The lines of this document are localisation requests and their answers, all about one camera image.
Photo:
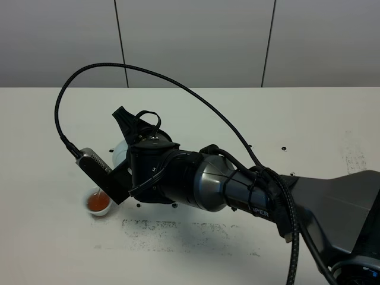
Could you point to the light blue teacup front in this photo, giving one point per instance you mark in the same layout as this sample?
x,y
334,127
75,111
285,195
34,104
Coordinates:
x,y
96,202

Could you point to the light blue porcelain teapot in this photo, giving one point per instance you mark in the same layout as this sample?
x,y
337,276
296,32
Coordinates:
x,y
119,156

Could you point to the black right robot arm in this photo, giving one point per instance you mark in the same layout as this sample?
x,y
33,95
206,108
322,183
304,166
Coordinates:
x,y
337,218

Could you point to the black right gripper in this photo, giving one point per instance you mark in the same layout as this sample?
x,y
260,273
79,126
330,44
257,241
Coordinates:
x,y
147,157

